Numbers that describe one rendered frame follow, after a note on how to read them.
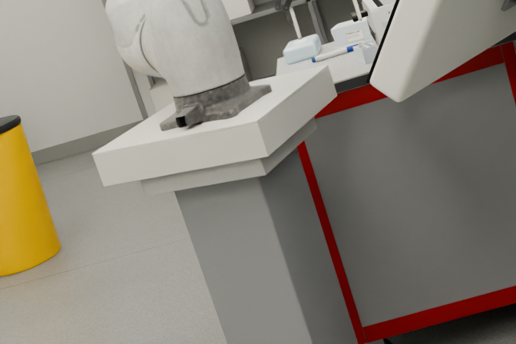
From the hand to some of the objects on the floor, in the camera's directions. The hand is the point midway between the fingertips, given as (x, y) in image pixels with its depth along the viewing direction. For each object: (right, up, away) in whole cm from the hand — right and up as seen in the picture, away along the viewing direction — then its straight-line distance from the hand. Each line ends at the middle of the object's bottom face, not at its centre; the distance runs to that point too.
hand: (329, 24), depth 210 cm
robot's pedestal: (+1, -96, +6) cm, 96 cm away
